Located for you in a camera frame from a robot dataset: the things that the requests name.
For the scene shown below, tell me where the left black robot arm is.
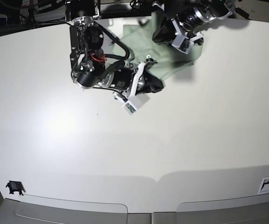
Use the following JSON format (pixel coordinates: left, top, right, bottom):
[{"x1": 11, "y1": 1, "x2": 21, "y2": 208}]
[{"x1": 152, "y1": 0, "x2": 235, "y2": 43}]

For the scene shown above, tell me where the grey chair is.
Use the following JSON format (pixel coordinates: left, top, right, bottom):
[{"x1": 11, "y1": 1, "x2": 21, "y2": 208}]
[
  {"x1": 176, "y1": 194, "x2": 269, "y2": 224},
  {"x1": 14, "y1": 195, "x2": 128, "y2": 224}
]

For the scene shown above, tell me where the left grey chair back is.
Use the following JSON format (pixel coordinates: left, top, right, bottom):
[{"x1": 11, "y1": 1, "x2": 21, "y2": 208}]
[{"x1": 14, "y1": 195, "x2": 128, "y2": 224}]

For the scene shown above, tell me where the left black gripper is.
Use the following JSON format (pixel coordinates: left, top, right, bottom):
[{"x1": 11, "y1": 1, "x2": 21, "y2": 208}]
[{"x1": 152, "y1": 6, "x2": 208, "y2": 43}]

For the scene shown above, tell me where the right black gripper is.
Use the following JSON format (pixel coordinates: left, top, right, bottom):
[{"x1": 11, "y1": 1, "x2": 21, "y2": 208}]
[{"x1": 101, "y1": 58, "x2": 164, "y2": 96}]

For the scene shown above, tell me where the light green T-shirt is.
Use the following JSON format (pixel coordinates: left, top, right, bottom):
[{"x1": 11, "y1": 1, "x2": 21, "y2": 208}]
[{"x1": 121, "y1": 11, "x2": 203, "y2": 81}]

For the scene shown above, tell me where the black plastic clip part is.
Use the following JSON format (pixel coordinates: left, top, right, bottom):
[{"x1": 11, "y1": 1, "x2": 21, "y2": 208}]
[{"x1": 6, "y1": 181, "x2": 26, "y2": 196}]

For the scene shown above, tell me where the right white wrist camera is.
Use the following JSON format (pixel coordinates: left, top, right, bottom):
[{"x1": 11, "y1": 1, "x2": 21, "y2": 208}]
[{"x1": 113, "y1": 62, "x2": 146, "y2": 115}]

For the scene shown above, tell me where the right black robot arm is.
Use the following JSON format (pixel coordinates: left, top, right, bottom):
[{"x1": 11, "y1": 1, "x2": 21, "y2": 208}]
[{"x1": 65, "y1": 0, "x2": 164, "y2": 102}]

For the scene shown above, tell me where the right grey chair back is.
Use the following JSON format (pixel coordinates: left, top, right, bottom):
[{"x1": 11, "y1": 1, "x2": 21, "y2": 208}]
[{"x1": 176, "y1": 194, "x2": 269, "y2": 224}]

